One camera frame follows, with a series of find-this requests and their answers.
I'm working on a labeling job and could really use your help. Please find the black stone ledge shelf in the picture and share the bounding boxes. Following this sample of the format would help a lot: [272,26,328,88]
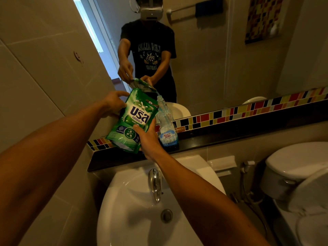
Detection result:
[87,99,328,173]

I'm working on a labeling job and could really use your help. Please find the colourful mosaic tile strip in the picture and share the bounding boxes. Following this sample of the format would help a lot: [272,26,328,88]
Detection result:
[86,86,328,151]

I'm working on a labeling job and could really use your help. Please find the green detergent refill pouch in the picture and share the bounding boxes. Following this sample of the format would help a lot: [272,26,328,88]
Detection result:
[106,88,160,154]

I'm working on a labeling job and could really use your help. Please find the person's right hand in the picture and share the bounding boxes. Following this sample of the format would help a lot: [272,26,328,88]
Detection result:
[133,118,167,162]

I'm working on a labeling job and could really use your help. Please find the person's left forearm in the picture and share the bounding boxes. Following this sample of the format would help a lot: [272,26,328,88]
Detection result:
[0,105,108,246]

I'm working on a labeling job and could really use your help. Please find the white ceramic sink basin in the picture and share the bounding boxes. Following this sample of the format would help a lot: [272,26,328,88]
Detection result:
[96,155,226,246]

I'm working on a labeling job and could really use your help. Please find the person's right forearm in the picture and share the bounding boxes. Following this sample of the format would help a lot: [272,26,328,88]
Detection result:
[152,151,271,246]

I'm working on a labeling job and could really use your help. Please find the chrome faucet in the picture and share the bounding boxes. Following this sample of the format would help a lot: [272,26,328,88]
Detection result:
[148,168,163,204]

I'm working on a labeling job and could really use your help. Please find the white toilet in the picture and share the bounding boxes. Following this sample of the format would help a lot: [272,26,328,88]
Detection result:
[259,141,328,246]

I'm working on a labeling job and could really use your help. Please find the large wall mirror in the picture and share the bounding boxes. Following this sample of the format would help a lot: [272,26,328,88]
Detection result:
[0,0,328,142]

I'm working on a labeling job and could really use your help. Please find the person's left hand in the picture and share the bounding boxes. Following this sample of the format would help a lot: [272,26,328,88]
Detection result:
[98,91,130,119]

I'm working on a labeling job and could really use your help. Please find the bidet sprayer with hose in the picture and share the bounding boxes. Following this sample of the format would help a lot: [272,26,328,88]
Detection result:
[238,160,268,237]

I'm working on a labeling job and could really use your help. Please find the chrome sink drain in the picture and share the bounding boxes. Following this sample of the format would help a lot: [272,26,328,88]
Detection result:
[160,208,174,224]

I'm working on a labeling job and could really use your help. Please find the clear spray bottle blue label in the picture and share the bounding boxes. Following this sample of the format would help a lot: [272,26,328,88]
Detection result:
[155,94,179,149]

